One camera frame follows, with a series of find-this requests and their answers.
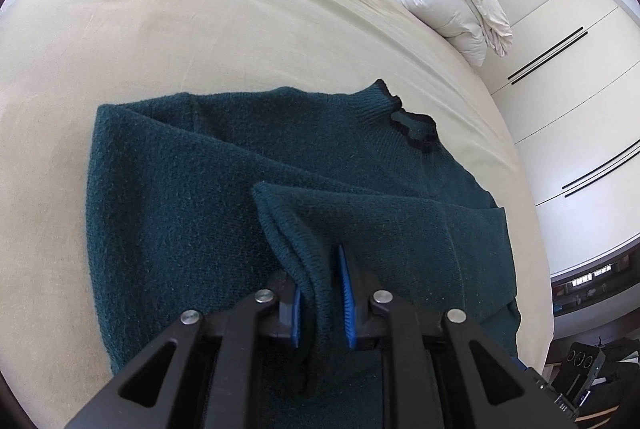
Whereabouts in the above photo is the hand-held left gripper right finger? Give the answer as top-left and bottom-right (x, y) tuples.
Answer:
(336, 244), (581, 429)

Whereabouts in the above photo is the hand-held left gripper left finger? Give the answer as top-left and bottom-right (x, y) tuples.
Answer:
(62, 271), (306, 429)

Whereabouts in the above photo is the dark green knit sweater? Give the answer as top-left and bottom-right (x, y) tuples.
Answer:
(85, 79), (523, 429)

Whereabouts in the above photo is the dark cloth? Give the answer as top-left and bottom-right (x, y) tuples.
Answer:
(597, 336), (640, 390)

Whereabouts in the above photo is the dark low shelf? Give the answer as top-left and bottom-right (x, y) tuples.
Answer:
(549, 254), (640, 340)

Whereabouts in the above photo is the white wardrobe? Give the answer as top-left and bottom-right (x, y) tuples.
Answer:
(487, 0), (640, 277)

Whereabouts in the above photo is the bed with beige sheet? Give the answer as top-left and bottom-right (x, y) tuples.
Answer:
(0, 0), (556, 429)

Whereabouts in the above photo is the black wardrobe door handle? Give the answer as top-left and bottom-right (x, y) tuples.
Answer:
(562, 152), (640, 199)
(507, 27), (589, 85)

